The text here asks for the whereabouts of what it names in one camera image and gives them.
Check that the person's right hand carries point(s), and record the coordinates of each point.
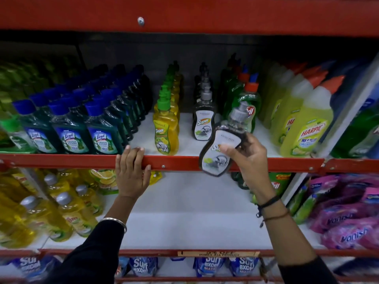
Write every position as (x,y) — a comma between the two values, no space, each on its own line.
(254,165)

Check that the person's left hand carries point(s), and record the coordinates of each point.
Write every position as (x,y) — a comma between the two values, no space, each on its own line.
(130,177)

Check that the person's left thumb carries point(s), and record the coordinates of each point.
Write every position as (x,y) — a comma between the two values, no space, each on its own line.
(147,174)

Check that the person's right thumb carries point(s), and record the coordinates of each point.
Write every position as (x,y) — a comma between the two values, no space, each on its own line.
(229,150)

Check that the person's left little finger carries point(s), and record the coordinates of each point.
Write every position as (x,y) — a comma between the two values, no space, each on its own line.
(118,164)

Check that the person's left middle finger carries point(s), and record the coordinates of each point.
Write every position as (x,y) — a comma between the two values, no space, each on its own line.
(133,159)

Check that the black dish liquid pump bottle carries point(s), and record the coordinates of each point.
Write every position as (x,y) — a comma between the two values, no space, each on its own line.
(213,156)

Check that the person's right forearm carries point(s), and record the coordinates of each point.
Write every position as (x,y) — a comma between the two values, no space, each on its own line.
(287,236)

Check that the person's left forearm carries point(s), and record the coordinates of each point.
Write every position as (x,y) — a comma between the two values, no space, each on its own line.
(97,248)

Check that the small yellow pouch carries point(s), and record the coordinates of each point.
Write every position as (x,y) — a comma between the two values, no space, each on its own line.
(155,177)

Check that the lemon print refill pouch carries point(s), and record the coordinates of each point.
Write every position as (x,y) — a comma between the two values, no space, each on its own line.
(105,180)

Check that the dark green pouch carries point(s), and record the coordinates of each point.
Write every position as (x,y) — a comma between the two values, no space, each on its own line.
(238,179)

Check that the red metal shelf beam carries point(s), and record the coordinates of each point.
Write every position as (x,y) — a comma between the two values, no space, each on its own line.
(352,166)
(133,252)
(177,163)
(207,14)

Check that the rows of blue-capped cleaner bottles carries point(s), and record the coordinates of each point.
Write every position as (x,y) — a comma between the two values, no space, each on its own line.
(102,130)

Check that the row of black soap bottles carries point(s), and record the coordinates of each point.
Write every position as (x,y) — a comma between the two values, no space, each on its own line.
(203,121)

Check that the row of yellow green-capped bottles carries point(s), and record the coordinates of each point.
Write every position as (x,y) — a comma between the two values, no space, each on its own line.
(165,130)

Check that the silver bangle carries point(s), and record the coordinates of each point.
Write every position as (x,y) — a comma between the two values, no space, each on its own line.
(117,221)

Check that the row of green dishwash bottles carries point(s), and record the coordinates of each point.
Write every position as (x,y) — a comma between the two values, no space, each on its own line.
(237,91)

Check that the green dishwash refill pouch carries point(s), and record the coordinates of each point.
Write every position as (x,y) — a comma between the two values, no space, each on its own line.
(279,183)

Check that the yellow-green toilet cleaner bottle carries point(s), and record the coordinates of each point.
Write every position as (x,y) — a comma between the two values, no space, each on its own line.
(277,96)
(311,124)
(285,115)
(268,82)

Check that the group of yellow grey-capped bottles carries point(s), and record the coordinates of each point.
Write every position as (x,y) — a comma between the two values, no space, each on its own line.
(44,209)

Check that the green and white pouches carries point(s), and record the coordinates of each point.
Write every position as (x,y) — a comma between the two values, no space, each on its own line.
(302,204)

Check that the group of green cleaner bottles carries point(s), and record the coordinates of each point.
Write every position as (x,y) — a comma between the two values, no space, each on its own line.
(14,133)

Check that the row of blue detergent pouches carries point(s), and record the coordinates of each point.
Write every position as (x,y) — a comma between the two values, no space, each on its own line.
(207,265)

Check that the metal display hook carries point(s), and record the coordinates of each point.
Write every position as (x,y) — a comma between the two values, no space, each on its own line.
(263,267)

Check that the group of green refill bottles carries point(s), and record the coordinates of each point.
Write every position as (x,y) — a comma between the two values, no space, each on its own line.
(358,136)

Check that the group of dark blue bottles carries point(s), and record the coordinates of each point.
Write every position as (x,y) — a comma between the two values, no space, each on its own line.
(346,85)

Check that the pile of pink stain-remover pouches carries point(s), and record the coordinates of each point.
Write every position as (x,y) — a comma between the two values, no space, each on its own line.
(346,215)

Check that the silver bolt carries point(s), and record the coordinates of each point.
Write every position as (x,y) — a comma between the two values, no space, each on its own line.
(141,21)

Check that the dark blue packet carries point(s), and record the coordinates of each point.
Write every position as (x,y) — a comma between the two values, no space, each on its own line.
(358,267)

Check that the grey shelf upright post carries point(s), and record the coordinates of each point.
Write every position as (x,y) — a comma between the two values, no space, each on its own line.
(348,113)

